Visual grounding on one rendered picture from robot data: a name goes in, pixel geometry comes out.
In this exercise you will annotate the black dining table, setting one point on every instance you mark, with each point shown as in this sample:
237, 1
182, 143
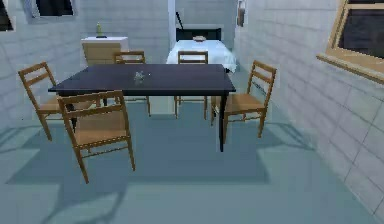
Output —
173, 78

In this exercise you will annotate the brown wooden chair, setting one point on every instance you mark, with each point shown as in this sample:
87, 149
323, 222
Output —
192, 57
41, 96
100, 128
130, 57
245, 100

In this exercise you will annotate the bed with white cover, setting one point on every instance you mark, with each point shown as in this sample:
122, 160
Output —
203, 51

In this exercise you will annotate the small grey table ornament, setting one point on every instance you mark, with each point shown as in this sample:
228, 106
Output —
139, 77

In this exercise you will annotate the grey pillow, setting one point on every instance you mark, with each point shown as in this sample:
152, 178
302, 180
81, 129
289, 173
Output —
199, 38

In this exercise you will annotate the white and tan cabinet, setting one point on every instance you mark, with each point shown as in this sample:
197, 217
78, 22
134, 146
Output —
103, 50

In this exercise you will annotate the green bottle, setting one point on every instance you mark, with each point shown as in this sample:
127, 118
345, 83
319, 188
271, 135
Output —
99, 29

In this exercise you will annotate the white framed window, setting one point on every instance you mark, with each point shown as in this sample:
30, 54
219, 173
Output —
53, 8
5, 18

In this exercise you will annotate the wooden framed window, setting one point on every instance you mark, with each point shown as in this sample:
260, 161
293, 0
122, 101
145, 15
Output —
358, 36

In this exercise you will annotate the grey wall fixture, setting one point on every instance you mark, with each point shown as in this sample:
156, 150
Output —
241, 13

